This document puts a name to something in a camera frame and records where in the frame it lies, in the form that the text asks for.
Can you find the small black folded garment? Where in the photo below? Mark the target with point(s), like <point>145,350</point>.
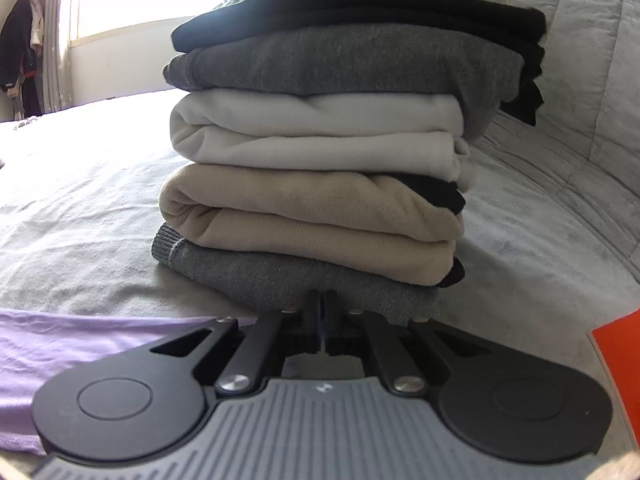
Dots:
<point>440,192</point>

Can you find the dark hanging jacket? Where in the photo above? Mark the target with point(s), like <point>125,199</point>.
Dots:
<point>17,35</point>

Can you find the grey quilted headboard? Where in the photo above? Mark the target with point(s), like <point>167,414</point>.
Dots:
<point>575,85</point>

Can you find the dark grey folded garment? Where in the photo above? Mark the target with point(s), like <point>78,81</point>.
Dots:
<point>350,65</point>

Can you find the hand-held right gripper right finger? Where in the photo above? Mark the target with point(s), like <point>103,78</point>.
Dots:
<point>331,320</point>

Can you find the white folded garment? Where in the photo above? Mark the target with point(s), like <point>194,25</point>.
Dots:
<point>310,130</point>

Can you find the beige folded garment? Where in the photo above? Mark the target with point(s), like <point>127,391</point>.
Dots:
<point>300,210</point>

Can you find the lilac pants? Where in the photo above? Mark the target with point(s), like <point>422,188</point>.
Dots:
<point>60,360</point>

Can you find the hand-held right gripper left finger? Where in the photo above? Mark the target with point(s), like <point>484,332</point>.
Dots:
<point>312,320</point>

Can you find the grey knit folded sweater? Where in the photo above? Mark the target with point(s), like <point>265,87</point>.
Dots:
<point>250,275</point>

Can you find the white hanging garment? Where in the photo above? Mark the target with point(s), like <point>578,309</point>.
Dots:
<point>36,30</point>

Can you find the grey window curtain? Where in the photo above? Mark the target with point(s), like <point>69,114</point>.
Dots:
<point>57,50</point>

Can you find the grey bed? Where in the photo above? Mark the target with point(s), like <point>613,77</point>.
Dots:
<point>75,200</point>

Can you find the orange notebook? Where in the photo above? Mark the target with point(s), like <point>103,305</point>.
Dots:
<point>622,370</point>

